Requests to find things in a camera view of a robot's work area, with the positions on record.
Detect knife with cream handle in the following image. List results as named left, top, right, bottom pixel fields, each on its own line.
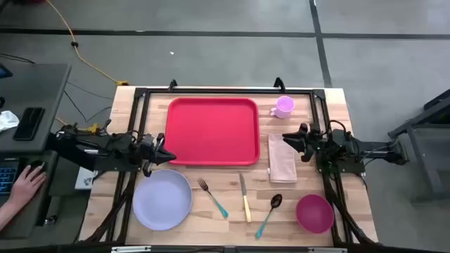
left=239, top=172, right=252, bottom=223

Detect white printed box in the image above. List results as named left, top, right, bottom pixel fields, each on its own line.
left=74, top=166, right=98, bottom=191

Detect red plastic tray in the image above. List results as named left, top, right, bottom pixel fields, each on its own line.
left=164, top=97, right=262, bottom=167

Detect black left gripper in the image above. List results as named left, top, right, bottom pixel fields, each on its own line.
left=132, top=133, right=176, bottom=176

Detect beige napkin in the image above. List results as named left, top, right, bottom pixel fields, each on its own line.
left=267, top=133, right=298, bottom=184

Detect lilac plastic mug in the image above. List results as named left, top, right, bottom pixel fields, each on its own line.
left=269, top=95, right=295, bottom=119

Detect grey metal cart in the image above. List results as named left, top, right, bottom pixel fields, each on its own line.
left=387, top=89, right=450, bottom=205

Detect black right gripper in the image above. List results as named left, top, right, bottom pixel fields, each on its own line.
left=282, top=123, right=333, bottom=162

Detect lavender round plate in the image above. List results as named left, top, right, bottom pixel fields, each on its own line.
left=132, top=169, right=193, bottom=232

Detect yellow floor cable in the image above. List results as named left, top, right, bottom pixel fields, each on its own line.
left=44, top=0, right=130, bottom=87

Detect grey office desk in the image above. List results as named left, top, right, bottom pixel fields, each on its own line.
left=0, top=63, right=73, bottom=240

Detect pink plastic bowl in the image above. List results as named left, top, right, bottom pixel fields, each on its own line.
left=295, top=194, right=335, bottom=235

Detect person's forearm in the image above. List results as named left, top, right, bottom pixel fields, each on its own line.
left=0, top=200, right=23, bottom=231

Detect silver aluminium bracket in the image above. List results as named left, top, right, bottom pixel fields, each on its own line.
left=110, top=245, right=152, bottom=253
left=307, top=247, right=349, bottom=253

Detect fork with teal handle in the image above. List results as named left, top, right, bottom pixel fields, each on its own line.
left=196, top=177, right=230, bottom=219

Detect spoon with teal handle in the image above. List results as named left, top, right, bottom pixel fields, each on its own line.
left=255, top=193, right=283, bottom=240

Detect thin black floor cable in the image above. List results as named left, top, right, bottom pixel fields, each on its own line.
left=0, top=52, right=36, bottom=65

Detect person's hand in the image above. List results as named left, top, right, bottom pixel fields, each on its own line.
left=8, top=164, right=49, bottom=209

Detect black smartphone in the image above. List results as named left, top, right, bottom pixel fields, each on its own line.
left=13, top=107, right=46, bottom=141

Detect white crumpled tissue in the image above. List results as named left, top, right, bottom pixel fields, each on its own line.
left=0, top=110, right=20, bottom=133

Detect yellow extension cord socket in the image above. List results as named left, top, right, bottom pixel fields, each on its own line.
left=54, top=117, right=101, bottom=135

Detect backlit computer keyboard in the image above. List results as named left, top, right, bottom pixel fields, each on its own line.
left=0, top=160, right=20, bottom=197

